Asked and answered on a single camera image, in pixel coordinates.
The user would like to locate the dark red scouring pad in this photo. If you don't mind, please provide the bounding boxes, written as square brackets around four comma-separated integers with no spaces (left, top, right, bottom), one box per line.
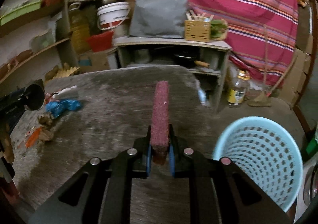
[150,81,169,165]

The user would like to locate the red orange plastic wrapper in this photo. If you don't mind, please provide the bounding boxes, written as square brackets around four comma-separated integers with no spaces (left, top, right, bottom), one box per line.
[25,127,42,148]

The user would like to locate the light blue plastic basket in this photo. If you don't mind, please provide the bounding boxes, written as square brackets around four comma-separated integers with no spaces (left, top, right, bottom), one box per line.
[212,116,303,212]

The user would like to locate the blue crumpled wrapper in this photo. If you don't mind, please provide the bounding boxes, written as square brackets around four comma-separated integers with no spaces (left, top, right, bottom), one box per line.
[45,99,82,119]

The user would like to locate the brown crumpled paper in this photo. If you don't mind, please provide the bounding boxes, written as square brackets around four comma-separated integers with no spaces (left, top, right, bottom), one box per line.
[37,113,54,127]

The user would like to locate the oil bottle yellow label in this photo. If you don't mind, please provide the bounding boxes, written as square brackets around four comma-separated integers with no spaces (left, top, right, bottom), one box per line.
[227,70,250,107]

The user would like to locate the broom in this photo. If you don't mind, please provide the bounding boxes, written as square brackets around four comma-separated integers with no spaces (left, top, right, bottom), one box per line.
[247,25,299,108]

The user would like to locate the black cup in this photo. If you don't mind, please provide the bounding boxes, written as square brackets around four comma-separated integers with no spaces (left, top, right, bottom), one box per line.
[24,84,45,111]

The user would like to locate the egg carton tray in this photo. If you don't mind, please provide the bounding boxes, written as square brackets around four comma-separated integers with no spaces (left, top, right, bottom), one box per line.
[52,66,80,79]

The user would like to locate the red plastic basket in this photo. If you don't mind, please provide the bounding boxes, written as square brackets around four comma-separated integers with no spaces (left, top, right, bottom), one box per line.
[86,31,114,52]

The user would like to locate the grey low cabinet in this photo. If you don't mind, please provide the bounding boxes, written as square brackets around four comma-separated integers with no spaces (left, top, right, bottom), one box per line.
[113,36,232,114]

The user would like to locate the clear plastic container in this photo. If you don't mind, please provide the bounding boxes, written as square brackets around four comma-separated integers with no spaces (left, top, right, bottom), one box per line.
[30,30,55,53]

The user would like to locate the wooden shelf unit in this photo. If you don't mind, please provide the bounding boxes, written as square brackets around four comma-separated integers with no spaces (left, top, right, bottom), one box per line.
[1,0,78,93]

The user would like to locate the white plastic bucket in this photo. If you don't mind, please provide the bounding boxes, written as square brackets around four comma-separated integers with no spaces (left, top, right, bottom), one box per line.
[97,2,130,30]

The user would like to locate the grey cushion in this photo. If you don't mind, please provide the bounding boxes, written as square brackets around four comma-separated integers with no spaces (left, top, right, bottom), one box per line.
[129,0,188,39]

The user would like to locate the wooden chopstick holder box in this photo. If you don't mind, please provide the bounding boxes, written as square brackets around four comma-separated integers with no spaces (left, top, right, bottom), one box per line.
[184,10,213,42]

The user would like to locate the green plastic tray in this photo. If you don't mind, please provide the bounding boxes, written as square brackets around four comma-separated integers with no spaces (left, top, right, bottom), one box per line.
[1,0,42,26]

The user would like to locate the red striped cloth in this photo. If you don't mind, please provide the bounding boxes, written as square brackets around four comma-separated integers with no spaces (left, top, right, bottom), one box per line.
[188,0,298,85]

